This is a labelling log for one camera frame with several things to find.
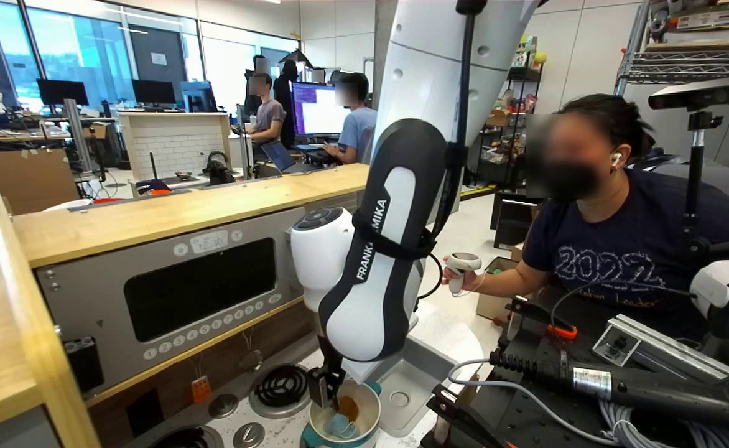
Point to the black coil stove burner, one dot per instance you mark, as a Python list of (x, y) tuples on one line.
[(184, 439), (280, 387)]

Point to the steel toy sink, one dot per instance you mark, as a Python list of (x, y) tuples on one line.
[(403, 402)]

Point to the person in blue shirt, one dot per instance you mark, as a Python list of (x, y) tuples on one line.
[(357, 126)]

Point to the metal storage rack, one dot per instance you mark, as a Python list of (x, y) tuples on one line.
[(688, 59)]

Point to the grey stove knob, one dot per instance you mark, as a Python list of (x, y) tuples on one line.
[(224, 403), (248, 434)]

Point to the lit computer monitor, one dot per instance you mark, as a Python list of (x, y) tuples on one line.
[(317, 111)]

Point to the black crate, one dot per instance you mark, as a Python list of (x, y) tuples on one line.
[(513, 218)]

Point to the white bowl teal stripe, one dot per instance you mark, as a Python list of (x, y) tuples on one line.
[(370, 419)]

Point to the large brown cardboard box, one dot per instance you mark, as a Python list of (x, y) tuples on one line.
[(16, 177)]

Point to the black face mask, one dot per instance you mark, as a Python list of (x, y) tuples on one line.
[(574, 177)]

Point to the black camera stand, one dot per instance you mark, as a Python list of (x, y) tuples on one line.
[(695, 177)]

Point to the black stereo camera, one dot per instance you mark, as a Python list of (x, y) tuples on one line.
[(699, 92)]

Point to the white handheld controller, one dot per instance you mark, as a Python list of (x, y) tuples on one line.
[(462, 260)]

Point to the wooden toy kitchen unit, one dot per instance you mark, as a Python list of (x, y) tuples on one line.
[(171, 213)]

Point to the white tiled panel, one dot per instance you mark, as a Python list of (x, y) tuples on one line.
[(178, 139)]

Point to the aluminium rail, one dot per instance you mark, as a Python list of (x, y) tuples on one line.
[(669, 352)]

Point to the grey toy microwave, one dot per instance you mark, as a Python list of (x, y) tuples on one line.
[(196, 286)]

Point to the operator in dark shirt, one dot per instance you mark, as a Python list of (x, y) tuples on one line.
[(628, 258)]

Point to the standing person in black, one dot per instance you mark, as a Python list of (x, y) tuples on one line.
[(253, 77)]

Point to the black tube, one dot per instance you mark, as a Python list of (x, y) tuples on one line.
[(653, 388)]

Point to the white bowl with food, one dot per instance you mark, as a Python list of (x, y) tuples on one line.
[(307, 439)]

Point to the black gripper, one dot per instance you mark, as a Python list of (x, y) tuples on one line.
[(329, 356)]

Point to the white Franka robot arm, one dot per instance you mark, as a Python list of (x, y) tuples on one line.
[(395, 190)]

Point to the operator hand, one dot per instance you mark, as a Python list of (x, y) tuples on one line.
[(456, 279)]

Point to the black kettle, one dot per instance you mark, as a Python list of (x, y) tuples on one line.
[(217, 168)]

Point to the person in grey shirt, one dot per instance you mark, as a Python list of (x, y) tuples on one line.
[(267, 126)]

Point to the dark computer monitor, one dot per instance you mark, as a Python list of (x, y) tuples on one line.
[(155, 91), (59, 91)]

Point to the orange and blue toy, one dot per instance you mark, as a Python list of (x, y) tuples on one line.
[(348, 406)]

